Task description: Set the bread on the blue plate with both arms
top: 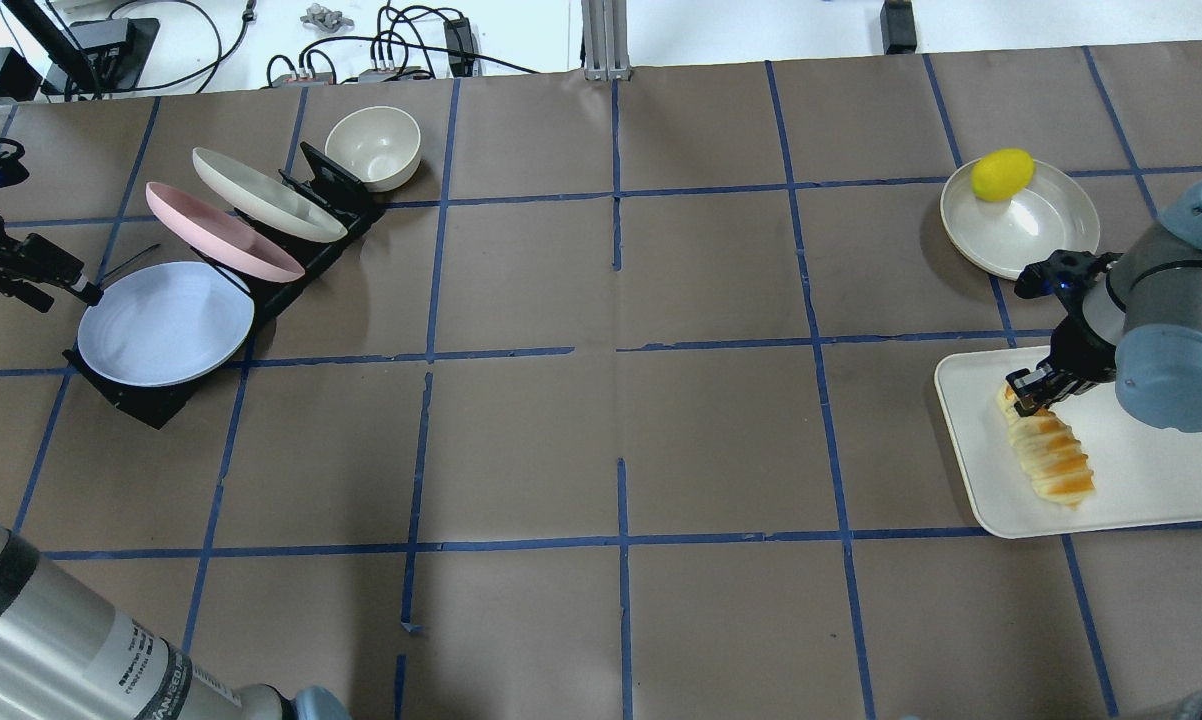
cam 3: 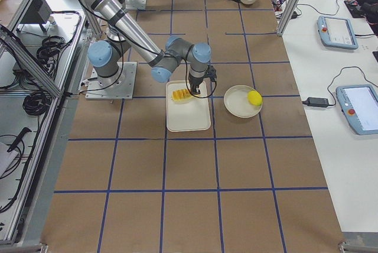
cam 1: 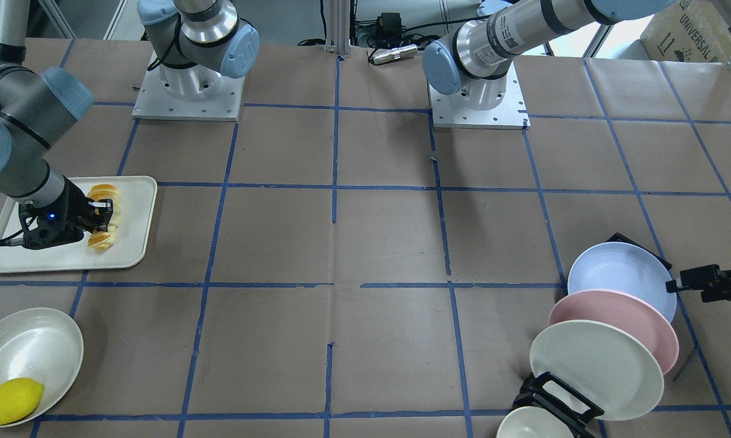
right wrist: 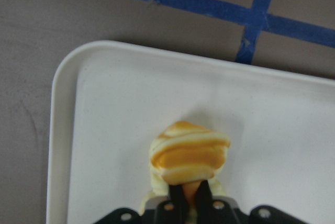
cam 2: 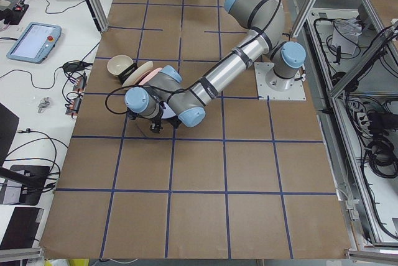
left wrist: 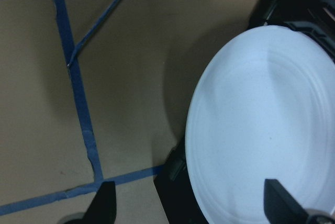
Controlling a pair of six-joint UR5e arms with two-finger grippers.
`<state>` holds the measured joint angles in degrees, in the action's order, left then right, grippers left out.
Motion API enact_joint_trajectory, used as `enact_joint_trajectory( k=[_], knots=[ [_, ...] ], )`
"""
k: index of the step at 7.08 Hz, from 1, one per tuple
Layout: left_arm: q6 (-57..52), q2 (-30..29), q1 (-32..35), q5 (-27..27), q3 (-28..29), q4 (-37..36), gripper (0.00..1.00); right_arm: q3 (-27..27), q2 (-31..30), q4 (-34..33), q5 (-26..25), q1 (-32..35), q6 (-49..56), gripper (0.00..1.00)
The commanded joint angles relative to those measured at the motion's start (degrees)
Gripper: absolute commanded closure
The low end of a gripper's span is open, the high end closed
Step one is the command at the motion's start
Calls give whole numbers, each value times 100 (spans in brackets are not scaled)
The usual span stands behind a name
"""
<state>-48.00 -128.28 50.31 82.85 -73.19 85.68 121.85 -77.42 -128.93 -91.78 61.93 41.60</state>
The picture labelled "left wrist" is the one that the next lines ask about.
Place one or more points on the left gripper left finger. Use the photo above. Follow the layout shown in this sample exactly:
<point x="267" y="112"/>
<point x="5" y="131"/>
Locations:
<point x="103" y="208"/>

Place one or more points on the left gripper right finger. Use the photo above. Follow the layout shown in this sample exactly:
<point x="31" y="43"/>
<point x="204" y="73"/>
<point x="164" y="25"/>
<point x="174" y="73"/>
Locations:
<point x="280" y="206"/>

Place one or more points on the light blue plate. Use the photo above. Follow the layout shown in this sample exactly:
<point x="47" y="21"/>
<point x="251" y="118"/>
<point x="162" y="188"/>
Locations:
<point x="263" y="108"/>

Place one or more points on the black dish rack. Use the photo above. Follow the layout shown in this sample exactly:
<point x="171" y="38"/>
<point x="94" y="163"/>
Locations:
<point x="313" y="18"/>

